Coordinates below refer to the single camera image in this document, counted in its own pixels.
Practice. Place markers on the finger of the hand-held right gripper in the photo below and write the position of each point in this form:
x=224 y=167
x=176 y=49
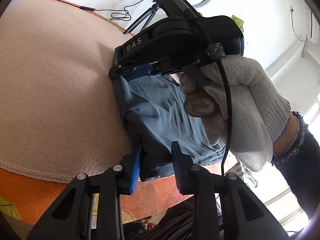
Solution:
x=138 y=72

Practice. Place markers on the person's right hand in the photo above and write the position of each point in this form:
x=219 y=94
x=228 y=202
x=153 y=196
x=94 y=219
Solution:
x=250 y=92

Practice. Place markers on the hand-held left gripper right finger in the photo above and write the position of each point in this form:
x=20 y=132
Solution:
x=178 y=170

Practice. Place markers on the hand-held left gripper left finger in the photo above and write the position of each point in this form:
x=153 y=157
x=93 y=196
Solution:
x=135 y=170

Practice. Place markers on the white air conditioner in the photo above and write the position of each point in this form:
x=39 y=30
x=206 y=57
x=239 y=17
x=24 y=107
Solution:
x=315 y=25

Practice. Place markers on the black and white striped cloth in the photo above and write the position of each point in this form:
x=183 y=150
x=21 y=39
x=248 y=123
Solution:
x=172 y=227

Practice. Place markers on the beige blanket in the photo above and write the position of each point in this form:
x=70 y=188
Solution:
x=55 y=80

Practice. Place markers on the white wall socket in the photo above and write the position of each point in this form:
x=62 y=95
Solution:
x=291 y=10

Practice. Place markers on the orange floral mattress cover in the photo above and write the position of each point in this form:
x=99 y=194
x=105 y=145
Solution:
x=32 y=195

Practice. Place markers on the dark grey pants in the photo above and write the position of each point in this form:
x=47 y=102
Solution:
x=155 y=120

